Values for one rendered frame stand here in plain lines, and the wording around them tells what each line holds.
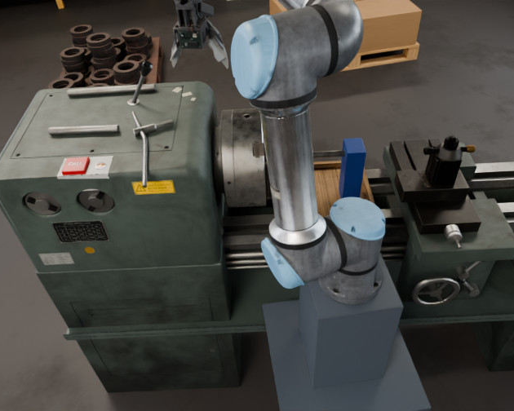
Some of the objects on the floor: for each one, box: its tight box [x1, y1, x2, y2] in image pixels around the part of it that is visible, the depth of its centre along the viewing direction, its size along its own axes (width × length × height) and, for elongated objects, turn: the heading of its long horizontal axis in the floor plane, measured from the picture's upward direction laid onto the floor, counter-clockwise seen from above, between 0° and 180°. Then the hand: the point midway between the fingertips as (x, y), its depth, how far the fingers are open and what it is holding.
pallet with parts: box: [48, 24, 163, 89], centre depth 391 cm, size 86×125×45 cm
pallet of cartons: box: [269, 0, 422, 72], centre depth 423 cm, size 124×89×43 cm
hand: (201, 67), depth 129 cm, fingers open, 14 cm apart
